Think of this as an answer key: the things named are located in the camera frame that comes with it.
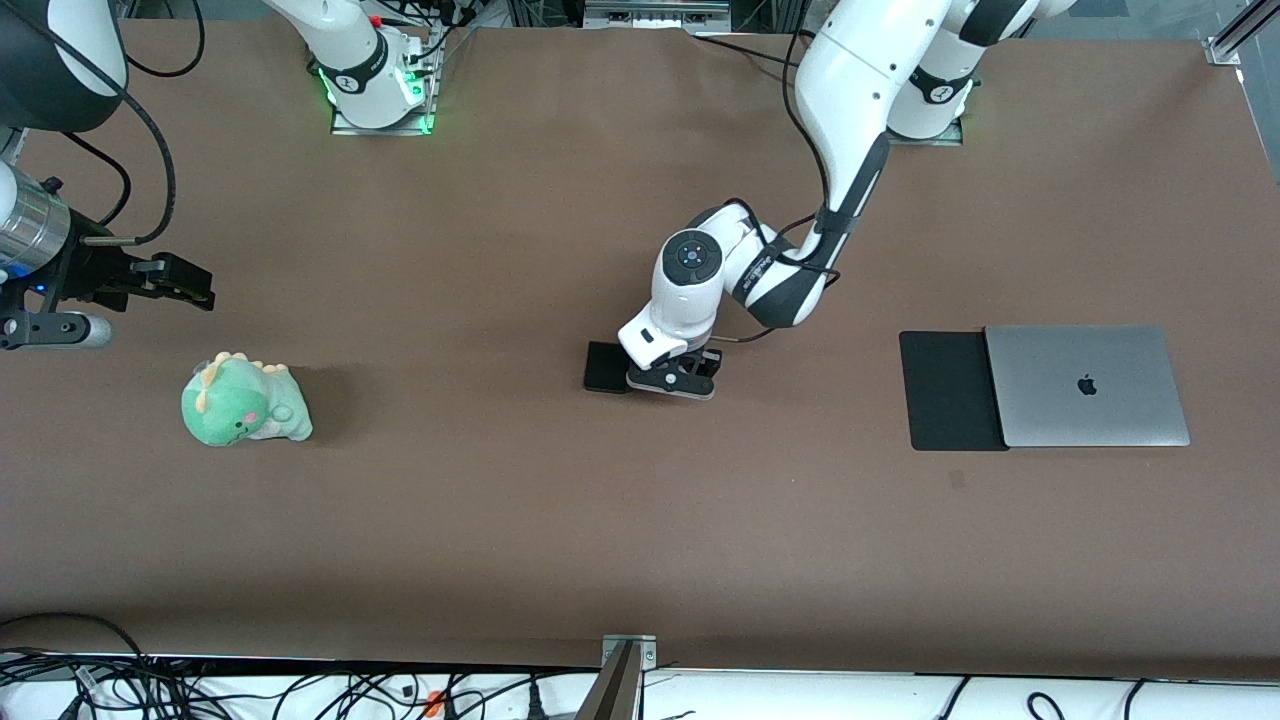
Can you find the metal table edge bracket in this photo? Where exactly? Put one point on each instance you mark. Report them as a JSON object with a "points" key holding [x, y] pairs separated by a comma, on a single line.
{"points": [[645, 650]]}

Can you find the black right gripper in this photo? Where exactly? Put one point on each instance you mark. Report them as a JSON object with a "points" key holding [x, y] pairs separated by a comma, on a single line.
{"points": [[88, 271]]}

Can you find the dark camera post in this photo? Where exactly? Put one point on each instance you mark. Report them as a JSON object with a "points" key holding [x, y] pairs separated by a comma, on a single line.
{"points": [[612, 690]]}

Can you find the black mouse pad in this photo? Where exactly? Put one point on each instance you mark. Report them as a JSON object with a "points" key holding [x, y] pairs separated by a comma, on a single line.
{"points": [[945, 400]]}

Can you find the silver laptop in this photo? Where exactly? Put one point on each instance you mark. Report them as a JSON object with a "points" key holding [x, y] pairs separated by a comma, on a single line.
{"points": [[1060, 390]]}

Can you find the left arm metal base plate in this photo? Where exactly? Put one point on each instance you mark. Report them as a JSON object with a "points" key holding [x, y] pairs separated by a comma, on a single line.
{"points": [[925, 141]]}

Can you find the aluminium frame with sockets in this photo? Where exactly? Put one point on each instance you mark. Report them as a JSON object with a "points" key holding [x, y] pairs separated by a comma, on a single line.
{"points": [[655, 12]]}

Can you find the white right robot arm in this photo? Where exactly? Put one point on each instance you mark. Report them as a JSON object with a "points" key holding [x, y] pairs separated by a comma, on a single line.
{"points": [[360, 70]]}

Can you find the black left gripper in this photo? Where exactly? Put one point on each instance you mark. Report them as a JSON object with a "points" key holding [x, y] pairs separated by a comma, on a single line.
{"points": [[708, 365]]}

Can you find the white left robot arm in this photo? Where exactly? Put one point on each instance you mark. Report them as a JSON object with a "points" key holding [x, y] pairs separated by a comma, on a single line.
{"points": [[850, 60]]}

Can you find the black phone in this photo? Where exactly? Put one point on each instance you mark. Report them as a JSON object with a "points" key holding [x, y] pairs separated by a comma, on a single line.
{"points": [[603, 367]]}

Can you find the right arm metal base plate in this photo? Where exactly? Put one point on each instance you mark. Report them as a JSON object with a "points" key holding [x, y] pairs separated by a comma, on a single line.
{"points": [[425, 100]]}

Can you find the green dinosaur plush toy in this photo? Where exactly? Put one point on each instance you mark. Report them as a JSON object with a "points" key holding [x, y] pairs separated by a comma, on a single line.
{"points": [[235, 405]]}

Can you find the aluminium corner rail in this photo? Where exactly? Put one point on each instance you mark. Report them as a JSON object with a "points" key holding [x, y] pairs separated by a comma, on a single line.
{"points": [[1235, 40]]}

